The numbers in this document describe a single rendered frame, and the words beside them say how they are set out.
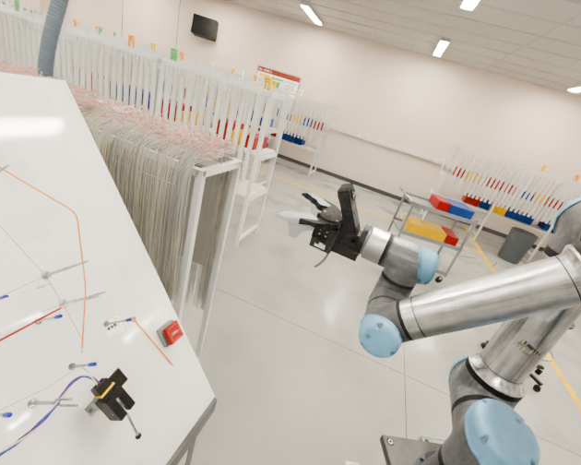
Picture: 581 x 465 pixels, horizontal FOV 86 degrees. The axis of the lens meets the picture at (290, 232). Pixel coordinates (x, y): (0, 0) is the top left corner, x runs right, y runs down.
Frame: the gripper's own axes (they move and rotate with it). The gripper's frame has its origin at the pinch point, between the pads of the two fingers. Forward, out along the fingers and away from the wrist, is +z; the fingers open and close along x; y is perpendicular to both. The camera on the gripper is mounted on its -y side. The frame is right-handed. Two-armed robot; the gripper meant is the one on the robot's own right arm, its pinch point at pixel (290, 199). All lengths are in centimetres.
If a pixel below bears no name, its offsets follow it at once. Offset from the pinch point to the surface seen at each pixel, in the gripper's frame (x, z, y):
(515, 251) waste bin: 586, -255, 215
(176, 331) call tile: -16, 19, 45
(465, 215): 358, -102, 107
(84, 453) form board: -47, 14, 50
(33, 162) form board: -25, 53, 4
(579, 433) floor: 177, -226, 184
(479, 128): 798, -116, 50
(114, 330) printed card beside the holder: -29, 26, 38
